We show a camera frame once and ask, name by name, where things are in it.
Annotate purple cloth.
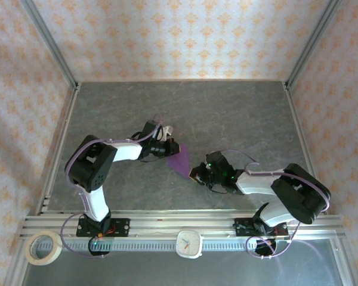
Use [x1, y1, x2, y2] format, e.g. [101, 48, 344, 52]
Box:
[166, 143, 192, 181]

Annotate white square clock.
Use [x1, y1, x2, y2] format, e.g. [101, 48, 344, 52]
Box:
[175, 230, 204, 260]

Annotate black base electronics box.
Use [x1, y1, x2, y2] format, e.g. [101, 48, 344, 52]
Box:
[88, 237, 113, 257]
[253, 237, 277, 257]

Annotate beige masking tape roll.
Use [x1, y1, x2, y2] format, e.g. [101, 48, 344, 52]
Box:
[25, 231, 63, 266]

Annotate aluminium mounting rail beam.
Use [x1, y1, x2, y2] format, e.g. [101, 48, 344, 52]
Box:
[19, 210, 345, 239]

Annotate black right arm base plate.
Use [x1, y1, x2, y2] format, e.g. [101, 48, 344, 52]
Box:
[234, 218, 290, 239]

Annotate grey slotted cable duct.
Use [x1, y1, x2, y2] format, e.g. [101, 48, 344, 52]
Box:
[35, 240, 290, 251]

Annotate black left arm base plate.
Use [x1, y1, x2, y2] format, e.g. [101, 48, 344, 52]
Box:
[76, 218, 131, 238]

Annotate aluminium side rail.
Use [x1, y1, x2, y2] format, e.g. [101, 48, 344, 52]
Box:
[283, 82, 329, 215]
[35, 86, 81, 215]

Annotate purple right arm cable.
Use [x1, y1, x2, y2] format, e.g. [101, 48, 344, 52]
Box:
[222, 148, 332, 259]

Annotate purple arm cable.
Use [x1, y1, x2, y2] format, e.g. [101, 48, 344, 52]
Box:
[222, 148, 332, 259]
[61, 114, 166, 260]

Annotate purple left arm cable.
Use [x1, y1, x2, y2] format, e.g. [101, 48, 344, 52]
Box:
[61, 114, 166, 260]

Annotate aluminium corner post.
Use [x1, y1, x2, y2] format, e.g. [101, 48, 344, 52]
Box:
[19, 0, 80, 90]
[285, 0, 342, 90]

